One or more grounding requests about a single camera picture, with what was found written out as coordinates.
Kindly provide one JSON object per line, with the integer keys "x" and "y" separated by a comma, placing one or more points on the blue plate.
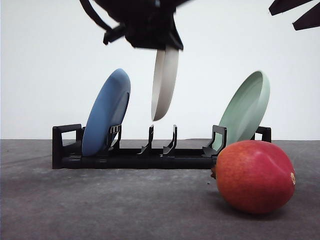
{"x": 107, "y": 110}

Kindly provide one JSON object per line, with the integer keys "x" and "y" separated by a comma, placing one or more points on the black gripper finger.
{"x": 309, "y": 20}
{"x": 281, "y": 6}

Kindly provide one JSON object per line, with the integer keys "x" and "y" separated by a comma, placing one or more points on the mint green plate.
{"x": 244, "y": 111}

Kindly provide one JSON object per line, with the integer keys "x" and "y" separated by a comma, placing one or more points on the black plate rack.
{"x": 67, "y": 151}

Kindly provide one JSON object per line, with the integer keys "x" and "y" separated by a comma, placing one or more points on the white plate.
{"x": 163, "y": 80}

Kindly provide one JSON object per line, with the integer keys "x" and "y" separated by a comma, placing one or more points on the black cable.
{"x": 110, "y": 34}

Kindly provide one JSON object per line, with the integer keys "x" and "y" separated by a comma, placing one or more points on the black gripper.
{"x": 148, "y": 24}

